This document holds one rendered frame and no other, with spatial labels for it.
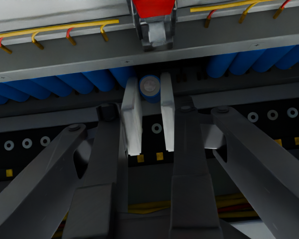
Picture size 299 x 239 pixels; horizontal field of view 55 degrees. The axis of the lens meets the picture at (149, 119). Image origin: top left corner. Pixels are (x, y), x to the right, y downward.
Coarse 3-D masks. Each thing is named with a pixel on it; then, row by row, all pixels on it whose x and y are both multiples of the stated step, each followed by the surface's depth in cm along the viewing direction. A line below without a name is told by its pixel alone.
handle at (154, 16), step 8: (136, 0) 7; (144, 0) 8; (152, 0) 8; (160, 0) 8; (168, 0) 8; (136, 8) 9; (144, 8) 9; (152, 8) 9; (160, 8) 9; (168, 8) 9; (144, 16) 10; (152, 16) 11; (160, 16) 12; (152, 24) 14; (160, 24) 14; (152, 32) 14; (160, 32) 14; (152, 40) 14; (160, 40) 14
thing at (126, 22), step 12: (240, 0) 17; (276, 0) 17; (180, 12) 17; (192, 12) 17; (204, 12) 17; (216, 12) 17; (228, 12) 17; (240, 12) 17; (60, 24) 18; (108, 24) 17; (120, 24) 17; (132, 24) 17; (12, 36) 18; (24, 36) 18; (36, 36) 17; (48, 36) 18; (60, 36) 18; (72, 36) 18
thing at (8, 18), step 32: (0, 0) 14; (32, 0) 15; (64, 0) 15; (96, 0) 15; (192, 0) 16; (224, 0) 17; (192, 96) 31; (224, 96) 30; (256, 96) 30; (288, 96) 30; (0, 128) 32; (32, 128) 31
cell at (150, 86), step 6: (144, 78) 22; (150, 78) 22; (156, 78) 22; (138, 84) 22; (144, 84) 22; (150, 84) 22; (156, 84) 22; (144, 90) 22; (150, 90) 22; (156, 90) 22; (144, 96) 22; (150, 96) 22; (156, 96) 22; (150, 102) 27; (156, 102) 28
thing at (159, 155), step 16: (208, 112) 31; (240, 112) 31; (256, 112) 31; (48, 128) 32; (64, 128) 32; (144, 128) 31; (272, 128) 30; (288, 128) 30; (0, 144) 32; (16, 144) 32; (32, 144) 32; (144, 144) 31; (160, 144) 31; (288, 144) 30; (0, 160) 32; (16, 160) 32; (128, 160) 31; (144, 160) 30; (160, 160) 30; (0, 176) 31
